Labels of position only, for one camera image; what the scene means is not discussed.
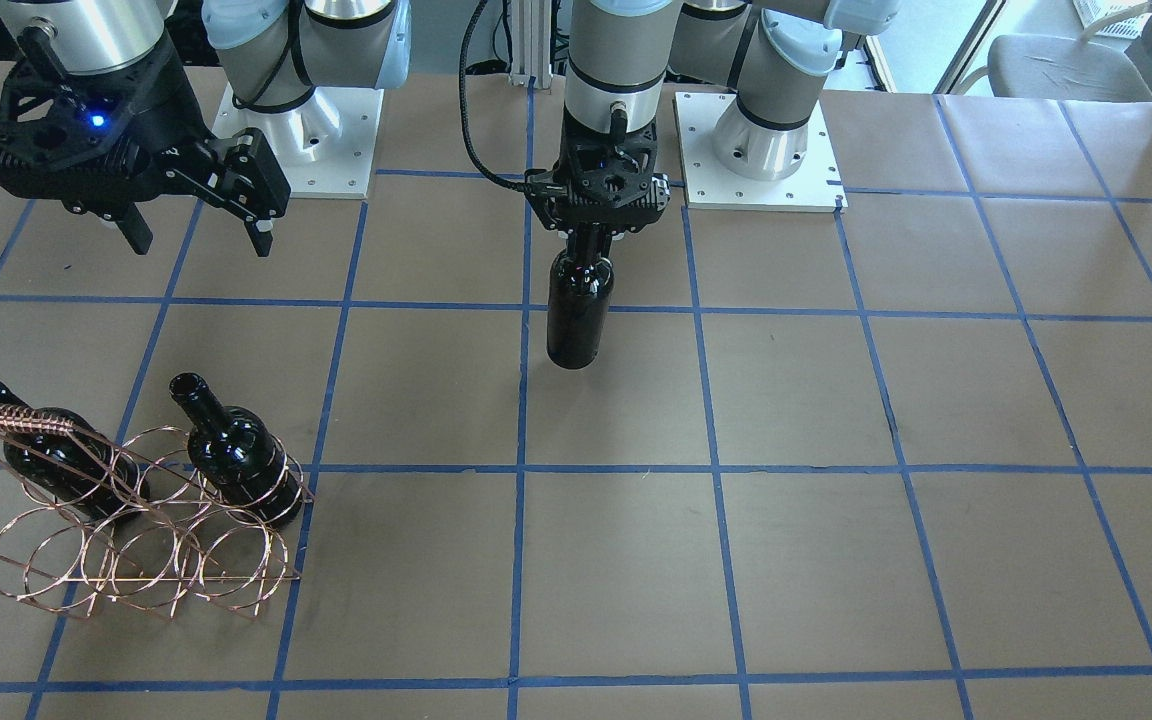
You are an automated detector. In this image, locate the copper wire wine basket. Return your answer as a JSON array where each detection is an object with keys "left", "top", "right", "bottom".
[{"left": 0, "top": 404, "right": 302, "bottom": 620}]

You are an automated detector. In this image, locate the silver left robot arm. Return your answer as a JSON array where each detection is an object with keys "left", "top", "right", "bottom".
[{"left": 524, "top": 1, "right": 901, "bottom": 256}]

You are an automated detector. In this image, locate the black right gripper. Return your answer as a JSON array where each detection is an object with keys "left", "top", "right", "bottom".
[{"left": 0, "top": 29, "right": 291, "bottom": 258}]

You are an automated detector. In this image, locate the dark wine bottle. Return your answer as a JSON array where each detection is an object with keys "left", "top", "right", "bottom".
[
  {"left": 547, "top": 223, "right": 614, "bottom": 370},
  {"left": 169, "top": 372, "right": 302, "bottom": 528}
]

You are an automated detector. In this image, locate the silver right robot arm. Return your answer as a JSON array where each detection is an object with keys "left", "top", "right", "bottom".
[{"left": 0, "top": 1, "right": 411, "bottom": 258}]

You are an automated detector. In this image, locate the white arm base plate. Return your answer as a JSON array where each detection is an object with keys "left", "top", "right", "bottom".
[
  {"left": 675, "top": 92, "right": 847, "bottom": 213},
  {"left": 212, "top": 86, "right": 387, "bottom": 200}
]

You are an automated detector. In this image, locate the dark wine bottle in basket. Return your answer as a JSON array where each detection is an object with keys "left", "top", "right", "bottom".
[{"left": 169, "top": 372, "right": 302, "bottom": 528}]

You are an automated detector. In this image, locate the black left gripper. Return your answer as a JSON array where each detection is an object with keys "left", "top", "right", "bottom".
[{"left": 524, "top": 135, "right": 670, "bottom": 233}]

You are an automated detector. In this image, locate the grey office chair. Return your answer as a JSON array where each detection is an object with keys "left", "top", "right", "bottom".
[{"left": 952, "top": 1, "right": 1152, "bottom": 103}]

